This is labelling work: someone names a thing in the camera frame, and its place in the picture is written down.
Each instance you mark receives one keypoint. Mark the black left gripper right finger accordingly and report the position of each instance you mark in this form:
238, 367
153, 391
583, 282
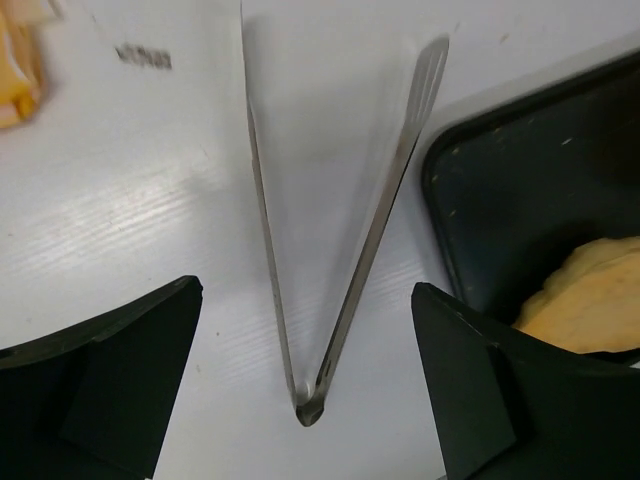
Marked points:
508, 406

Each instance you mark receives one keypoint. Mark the flat triangular bread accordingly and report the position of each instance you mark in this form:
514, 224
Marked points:
590, 304

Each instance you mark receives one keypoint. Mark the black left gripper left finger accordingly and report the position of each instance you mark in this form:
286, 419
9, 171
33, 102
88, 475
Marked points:
94, 400

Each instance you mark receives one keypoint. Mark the black tray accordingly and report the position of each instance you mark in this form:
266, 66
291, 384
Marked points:
513, 191

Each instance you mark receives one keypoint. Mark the metal tongs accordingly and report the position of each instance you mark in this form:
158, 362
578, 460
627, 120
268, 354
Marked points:
339, 96

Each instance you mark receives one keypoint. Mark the yellow checkered cloth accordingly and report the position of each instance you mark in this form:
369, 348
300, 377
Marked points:
23, 78

